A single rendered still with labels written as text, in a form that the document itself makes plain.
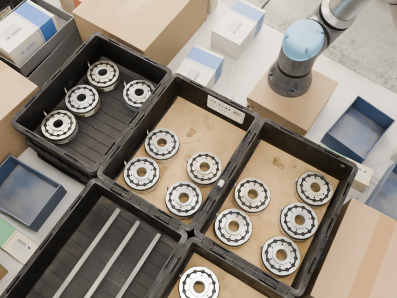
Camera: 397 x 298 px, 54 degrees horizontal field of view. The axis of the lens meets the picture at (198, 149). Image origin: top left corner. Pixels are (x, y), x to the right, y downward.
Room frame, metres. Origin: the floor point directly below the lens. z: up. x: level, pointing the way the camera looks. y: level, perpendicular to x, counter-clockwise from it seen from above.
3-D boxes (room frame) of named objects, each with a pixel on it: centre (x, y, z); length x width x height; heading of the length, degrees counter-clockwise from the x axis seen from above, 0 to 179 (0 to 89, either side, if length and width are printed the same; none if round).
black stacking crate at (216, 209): (0.34, -0.22, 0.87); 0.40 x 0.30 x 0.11; 153
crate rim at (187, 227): (0.48, 0.05, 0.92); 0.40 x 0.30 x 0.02; 153
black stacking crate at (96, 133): (0.62, 0.31, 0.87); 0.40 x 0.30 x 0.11; 153
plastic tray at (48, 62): (0.91, 0.62, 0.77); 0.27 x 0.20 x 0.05; 153
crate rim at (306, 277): (0.34, -0.22, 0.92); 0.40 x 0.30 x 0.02; 153
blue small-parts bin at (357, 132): (0.67, -0.54, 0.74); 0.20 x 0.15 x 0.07; 142
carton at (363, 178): (0.54, -0.44, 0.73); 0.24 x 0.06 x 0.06; 64
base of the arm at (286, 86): (0.83, -0.30, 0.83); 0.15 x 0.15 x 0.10
